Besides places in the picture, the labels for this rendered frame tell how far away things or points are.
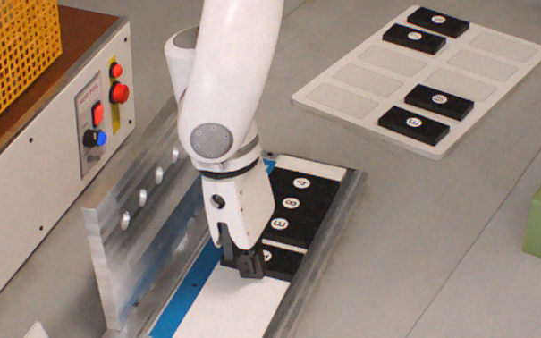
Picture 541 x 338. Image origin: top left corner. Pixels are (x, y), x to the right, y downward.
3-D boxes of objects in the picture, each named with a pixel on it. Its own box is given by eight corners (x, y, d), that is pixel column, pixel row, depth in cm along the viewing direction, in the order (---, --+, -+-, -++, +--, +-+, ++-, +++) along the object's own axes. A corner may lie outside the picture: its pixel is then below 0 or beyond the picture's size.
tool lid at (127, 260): (95, 209, 128) (80, 207, 128) (122, 341, 138) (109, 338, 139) (238, 29, 161) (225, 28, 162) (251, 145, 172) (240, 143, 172)
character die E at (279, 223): (308, 249, 153) (308, 242, 152) (238, 232, 156) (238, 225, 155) (319, 228, 157) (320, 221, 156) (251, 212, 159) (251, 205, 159)
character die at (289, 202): (319, 228, 157) (319, 221, 156) (250, 212, 159) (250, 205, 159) (330, 207, 161) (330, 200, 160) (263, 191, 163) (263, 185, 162)
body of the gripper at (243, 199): (240, 176, 133) (257, 256, 139) (269, 130, 141) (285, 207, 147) (181, 174, 136) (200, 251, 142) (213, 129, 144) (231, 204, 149)
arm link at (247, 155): (240, 159, 132) (246, 181, 134) (267, 119, 139) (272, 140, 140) (174, 156, 135) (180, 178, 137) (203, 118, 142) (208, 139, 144)
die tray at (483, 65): (438, 162, 174) (439, 156, 173) (289, 103, 186) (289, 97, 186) (551, 54, 200) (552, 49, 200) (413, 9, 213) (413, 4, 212)
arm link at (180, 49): (258, 152, 133) (257, 113, 141) (237, 48, 126) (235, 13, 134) (186, 164, 133) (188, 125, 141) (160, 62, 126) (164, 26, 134)
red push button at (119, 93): (121, 110, 166) (120, 90, 164) (109, 107, 167) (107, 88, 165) (131, 98, 169) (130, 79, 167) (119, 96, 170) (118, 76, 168)
